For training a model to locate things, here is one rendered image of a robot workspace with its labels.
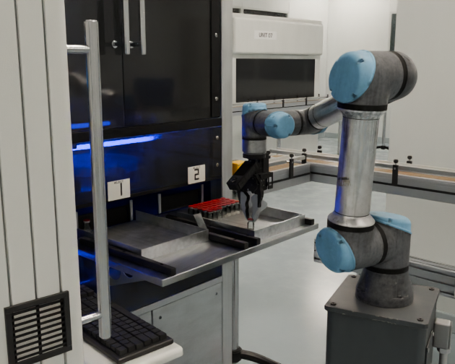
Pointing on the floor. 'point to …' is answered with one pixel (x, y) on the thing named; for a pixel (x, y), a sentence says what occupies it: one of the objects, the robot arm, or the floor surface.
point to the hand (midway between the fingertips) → (249, 217)
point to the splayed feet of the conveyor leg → (250, 357)
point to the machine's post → (218, 190)
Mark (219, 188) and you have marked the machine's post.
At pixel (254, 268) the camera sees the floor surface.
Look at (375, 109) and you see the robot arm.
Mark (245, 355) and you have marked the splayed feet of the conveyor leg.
